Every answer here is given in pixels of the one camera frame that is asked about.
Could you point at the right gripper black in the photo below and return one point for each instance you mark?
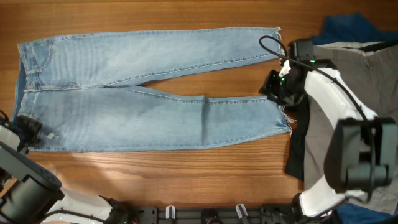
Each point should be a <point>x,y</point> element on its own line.
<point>268,88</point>

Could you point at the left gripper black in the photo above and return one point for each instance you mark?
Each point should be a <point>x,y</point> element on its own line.
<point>32,128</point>

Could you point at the light blue denim jeans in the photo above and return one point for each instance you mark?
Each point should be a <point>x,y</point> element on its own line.
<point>88,90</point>

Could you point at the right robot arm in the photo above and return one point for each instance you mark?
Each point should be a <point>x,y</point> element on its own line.
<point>361,154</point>

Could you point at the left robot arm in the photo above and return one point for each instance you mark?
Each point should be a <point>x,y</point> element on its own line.
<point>32,194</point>

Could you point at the black garment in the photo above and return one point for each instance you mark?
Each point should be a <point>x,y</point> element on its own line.
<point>295,162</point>

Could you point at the grey shorts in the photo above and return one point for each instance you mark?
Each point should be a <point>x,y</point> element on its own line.
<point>372,76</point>

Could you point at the dark blue garment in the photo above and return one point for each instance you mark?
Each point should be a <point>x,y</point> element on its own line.
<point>351,28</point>

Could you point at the right white rail clip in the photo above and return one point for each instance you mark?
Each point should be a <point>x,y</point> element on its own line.
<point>242,213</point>

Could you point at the white rail clip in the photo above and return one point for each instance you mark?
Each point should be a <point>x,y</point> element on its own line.
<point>242,213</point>
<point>170,212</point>

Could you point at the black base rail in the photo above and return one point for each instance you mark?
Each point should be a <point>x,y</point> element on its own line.
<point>264,214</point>

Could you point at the left white rail clip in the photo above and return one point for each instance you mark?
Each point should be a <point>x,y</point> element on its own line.
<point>170,212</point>

